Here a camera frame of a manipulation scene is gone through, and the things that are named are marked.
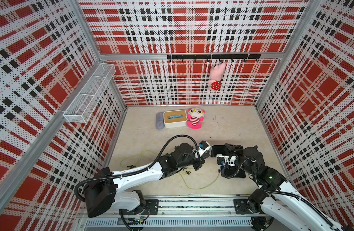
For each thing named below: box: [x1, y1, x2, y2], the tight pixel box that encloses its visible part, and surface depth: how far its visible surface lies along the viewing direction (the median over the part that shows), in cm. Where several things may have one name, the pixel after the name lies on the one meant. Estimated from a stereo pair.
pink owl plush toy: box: [186, 107, 206, 130], surface depth 108 cm
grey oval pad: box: [155, 112, 165, 130], surface depth 109 cm
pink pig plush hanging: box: [208, 62, 227, 91], surface depth 95 cm
